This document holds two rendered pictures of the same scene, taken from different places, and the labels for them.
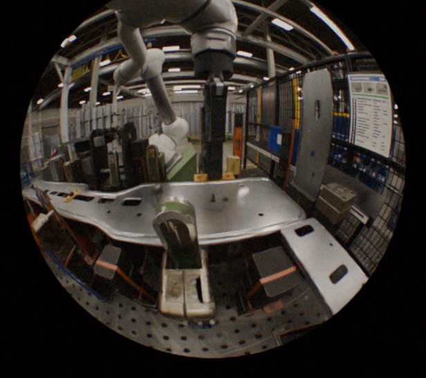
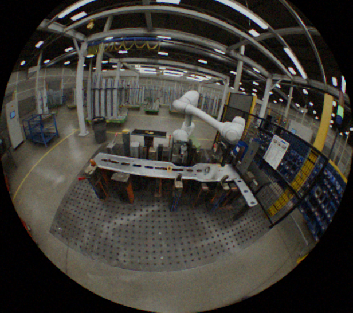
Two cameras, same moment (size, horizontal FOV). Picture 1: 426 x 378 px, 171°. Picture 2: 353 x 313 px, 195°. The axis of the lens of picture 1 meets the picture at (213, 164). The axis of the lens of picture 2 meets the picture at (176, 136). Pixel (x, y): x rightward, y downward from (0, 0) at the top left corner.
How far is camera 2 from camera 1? 75 cm
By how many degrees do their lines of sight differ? 5
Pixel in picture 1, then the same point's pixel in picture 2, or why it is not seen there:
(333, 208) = (247, 177)
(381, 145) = (274, 164)
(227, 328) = (216, 212)
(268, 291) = (232, 190)
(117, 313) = (181, 214)
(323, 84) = (255, 147)
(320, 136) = (249, 159)
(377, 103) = (279, 151)
